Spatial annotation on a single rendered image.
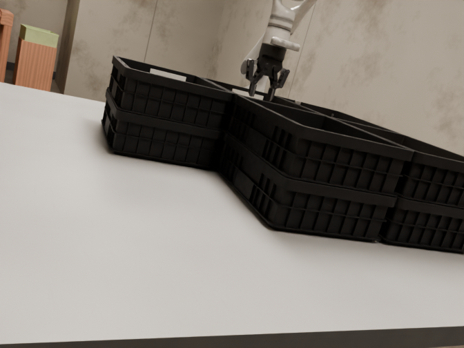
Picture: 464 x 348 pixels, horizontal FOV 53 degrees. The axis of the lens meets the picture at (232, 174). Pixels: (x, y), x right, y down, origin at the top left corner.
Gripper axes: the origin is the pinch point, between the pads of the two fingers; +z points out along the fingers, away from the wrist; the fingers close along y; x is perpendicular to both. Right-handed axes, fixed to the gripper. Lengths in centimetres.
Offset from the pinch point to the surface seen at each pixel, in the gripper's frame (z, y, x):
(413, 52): -45, -179, -132
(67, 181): 24, 54, 31
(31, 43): 36, 53, -498
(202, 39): -24, -155, -495
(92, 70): 50, -21, -493
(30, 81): 80, 47, -499
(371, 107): -1, -179, -155
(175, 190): 24.3, 29.9, 27.8
